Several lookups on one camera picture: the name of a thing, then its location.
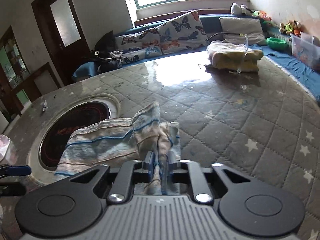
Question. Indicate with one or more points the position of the large butterfly print cushion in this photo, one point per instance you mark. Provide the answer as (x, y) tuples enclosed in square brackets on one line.
[(182, 33)]

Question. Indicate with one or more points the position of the blue striped knitted garment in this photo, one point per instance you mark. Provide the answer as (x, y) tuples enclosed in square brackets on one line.
[(115, 141)]

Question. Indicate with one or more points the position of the grey white cushion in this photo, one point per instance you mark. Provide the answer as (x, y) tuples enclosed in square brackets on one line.
[(236, 27)]

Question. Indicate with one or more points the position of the dark wooden cabinet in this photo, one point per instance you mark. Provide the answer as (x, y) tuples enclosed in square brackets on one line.
[(17, 83)]

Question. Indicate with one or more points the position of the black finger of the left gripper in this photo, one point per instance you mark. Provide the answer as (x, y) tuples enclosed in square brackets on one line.
[(14, 171)]

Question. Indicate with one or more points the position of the green plastic bowl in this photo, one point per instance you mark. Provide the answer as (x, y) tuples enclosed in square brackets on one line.
[(276, 44)]

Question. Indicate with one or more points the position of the white plush toy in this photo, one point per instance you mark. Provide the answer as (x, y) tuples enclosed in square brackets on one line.
[(240, 10)]

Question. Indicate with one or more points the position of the brown green plush toys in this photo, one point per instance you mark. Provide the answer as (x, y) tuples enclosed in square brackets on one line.
[(291, 28)]

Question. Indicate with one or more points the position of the dark wooden door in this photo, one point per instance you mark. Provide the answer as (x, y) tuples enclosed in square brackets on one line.
[(62, 35)]

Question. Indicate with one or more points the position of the black bag on sofa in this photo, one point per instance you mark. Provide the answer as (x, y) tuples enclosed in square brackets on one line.
[(105, 55)]

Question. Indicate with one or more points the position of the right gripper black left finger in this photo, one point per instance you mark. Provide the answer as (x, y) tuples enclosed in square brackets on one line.
[(129, 174)]

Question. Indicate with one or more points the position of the clear bag of folded clothes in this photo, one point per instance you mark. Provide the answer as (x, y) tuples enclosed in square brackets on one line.
[(229, 56)]

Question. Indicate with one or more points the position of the blue sofa bench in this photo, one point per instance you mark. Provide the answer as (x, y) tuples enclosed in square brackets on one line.
[(300, 72)]

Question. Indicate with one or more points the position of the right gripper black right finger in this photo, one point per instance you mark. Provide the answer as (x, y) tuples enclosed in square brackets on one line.
[(190, 173)]

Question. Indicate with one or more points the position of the long butterfly print cushion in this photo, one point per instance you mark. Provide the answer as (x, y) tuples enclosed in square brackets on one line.
[(139, 46)]

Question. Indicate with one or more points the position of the black marker pen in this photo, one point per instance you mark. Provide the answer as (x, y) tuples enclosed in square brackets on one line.
[(44, 106)]

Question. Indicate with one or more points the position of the clear plastic storage box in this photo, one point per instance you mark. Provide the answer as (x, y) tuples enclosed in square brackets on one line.
[(306, 49)]

